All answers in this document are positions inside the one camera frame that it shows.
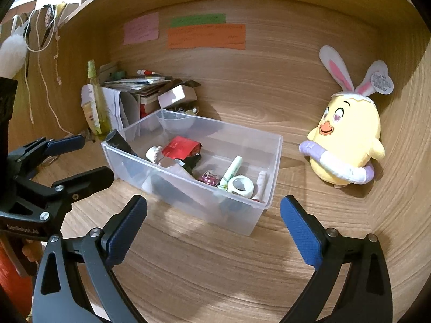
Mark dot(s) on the pink sticky note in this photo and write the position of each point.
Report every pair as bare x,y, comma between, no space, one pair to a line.
141,29

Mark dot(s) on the green sticky note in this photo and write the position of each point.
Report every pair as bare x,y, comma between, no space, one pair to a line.
195,20

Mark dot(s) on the white fluffy pompom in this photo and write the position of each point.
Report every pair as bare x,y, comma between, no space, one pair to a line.
13,54

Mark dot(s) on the orange sticky note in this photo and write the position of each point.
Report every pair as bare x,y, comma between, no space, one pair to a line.
222,35

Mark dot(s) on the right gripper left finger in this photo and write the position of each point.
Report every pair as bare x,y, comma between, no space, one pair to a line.
59,294

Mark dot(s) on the red foil packet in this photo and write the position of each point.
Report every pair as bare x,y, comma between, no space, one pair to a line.
181,148

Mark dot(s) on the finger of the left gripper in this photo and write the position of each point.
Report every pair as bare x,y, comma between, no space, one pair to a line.
31,155
83,185

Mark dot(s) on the yellow chick plush toy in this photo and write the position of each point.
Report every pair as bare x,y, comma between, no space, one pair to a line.
347,137

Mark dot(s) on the red white marker pen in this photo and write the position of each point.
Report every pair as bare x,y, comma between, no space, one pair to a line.
144,72

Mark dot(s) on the white cream tube red cap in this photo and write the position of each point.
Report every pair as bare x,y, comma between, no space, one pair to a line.
260,186

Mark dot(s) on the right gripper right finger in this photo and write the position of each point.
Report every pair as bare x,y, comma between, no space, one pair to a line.
366,295

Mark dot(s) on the small white cardboard box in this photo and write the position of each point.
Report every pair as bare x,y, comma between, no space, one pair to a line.
180,94

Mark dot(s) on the tan tube white cap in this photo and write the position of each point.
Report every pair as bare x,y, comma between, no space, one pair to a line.
155,155

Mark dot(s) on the clear plastic storage bin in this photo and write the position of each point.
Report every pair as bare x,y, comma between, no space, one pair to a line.
220,142

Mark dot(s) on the yellow spray bottle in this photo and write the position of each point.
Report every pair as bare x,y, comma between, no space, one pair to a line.
98,103

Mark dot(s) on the green white tube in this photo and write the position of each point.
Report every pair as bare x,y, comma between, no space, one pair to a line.
230,172

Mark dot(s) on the dark blue small packet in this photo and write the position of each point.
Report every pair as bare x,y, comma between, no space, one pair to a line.
191,161

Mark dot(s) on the stack of papers and boxes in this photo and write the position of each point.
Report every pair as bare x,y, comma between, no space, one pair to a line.
129,99

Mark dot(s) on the white tape roll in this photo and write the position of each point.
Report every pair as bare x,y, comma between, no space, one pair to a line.
241,185

